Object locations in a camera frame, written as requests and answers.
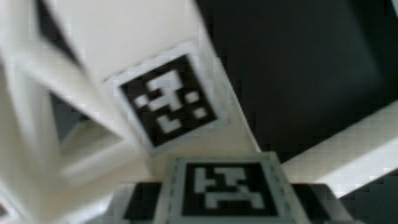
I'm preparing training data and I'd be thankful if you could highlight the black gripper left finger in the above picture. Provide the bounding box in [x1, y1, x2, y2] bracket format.
[86, 181, 164, 224]

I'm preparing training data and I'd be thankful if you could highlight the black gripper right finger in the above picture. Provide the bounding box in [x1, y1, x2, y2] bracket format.
[287, 183, 362, 224]

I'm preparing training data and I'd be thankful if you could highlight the white chair back frame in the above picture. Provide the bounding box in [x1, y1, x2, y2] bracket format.
[0, 0, 259, 224]

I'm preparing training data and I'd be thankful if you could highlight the white front fence rail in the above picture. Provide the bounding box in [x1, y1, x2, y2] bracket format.
[282, 100, 398, 197]

